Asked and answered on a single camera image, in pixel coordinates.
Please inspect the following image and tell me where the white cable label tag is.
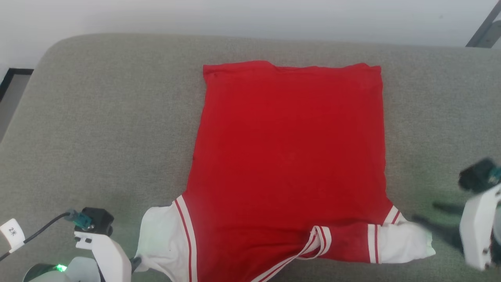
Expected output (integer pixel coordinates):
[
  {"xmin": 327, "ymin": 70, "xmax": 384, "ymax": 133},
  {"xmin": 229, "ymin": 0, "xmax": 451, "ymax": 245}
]
[{"xmin": 0, "ymin": 218, "xmax": 25, "ymax": 253}]

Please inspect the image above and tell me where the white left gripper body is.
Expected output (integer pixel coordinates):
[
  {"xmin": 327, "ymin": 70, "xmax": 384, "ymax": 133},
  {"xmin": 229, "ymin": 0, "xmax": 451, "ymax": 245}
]
[{"xmin": 74, "ymin": 231, "xmax": 132, "ymax": 282}]

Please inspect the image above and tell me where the red shirt with white sleeves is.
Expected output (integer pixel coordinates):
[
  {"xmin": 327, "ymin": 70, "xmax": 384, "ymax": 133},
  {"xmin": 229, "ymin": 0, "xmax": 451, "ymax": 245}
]
[{"xmin": 135, "ymin": 60, "xmax": 437, "ymax": 282}]

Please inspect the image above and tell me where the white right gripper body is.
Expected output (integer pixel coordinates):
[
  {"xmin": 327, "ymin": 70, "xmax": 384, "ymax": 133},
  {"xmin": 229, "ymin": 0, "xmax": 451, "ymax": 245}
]
[{"xmin": 459, "ymin": 184, "xmax": 501, "ymax": 271}]

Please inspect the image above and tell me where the grey fabric sofa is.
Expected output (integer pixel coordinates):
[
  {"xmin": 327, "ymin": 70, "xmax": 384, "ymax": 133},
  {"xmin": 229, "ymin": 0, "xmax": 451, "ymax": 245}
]
[{"xmin": 0, "ymin": 33, "xmax": 501, "ymax": 282}]

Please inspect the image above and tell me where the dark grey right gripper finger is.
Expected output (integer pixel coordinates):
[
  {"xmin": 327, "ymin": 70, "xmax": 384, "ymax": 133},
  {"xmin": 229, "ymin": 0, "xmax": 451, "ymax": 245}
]
[
  {"xmin": 411, "ymin": 217, "xmax": 465, "ymax": 252},
  {"xmin": 432, "ymin": 201, "xmax": 466, "ymax": 217}
]

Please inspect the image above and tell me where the grey metal pole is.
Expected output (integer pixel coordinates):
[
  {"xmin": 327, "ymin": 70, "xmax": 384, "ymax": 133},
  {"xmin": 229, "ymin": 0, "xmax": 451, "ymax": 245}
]
[{"xmin": 466, "ymin": 0, "xmax": 501, "ymax": 49}]

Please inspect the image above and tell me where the black framed grey floor panel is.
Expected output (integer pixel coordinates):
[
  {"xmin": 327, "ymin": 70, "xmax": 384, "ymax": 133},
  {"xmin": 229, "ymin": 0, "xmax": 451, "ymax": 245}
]
[{"xmin": 0, "ymin": 68, "xmax": 34, "ymax": 141}]

